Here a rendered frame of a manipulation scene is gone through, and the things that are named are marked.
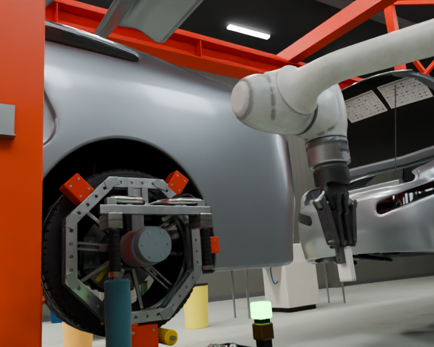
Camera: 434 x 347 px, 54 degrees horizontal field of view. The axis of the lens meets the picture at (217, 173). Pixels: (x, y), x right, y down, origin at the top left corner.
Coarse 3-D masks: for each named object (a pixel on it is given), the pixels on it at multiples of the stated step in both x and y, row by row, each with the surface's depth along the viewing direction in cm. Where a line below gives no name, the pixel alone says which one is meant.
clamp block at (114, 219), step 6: (102, 216) 140; (108, 216) 136; (114, 216) 137; (120, 216) 138; (102, 222) 140; (108, 222) 135; (114, 222) 136; (120, 222) 137; (102, 228) 140; (108, 228) 136; (120, 228) 138
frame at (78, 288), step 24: (96, 192) 158; (168, 192) 174; (72, 216) 151; (72, 240) 150; (192, 240) 175; (72, 264) 148; (192, 264) 174; (72, 288) 146; (96, 312) 148; (144, 312) 158; (168, 312) 162
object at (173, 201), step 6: (144, 192) 168; (144, 198) 167; (168, 198) 155; (174, 198) 155; (180, 198) 155; (186, 198) 156; (192, 198) 158; (198, 198) 159; (144, 204) 166; (150, 204) 161; (156, 204) 157; (162, 204) 156; (168, 204) 155; (174, 204) 155; (192, 204) 159; (198, 204) 158; (204, 204) 160
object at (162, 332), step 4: (160, 328) 169; (164, 328) 167; (160, 332) 165; (164, 332) 163; (168, 332) 162; (172, 332) 162; (160, 336) 164; (164, 336) 161; (168, 336) 161; (172, 336) 160; (176, 336) 163; (160, 340) 164; (164, 340) 160; (168, 340) 161; (172, 340) 162; (176, 340) 163; (168, 344) 161; (172, 344) 161
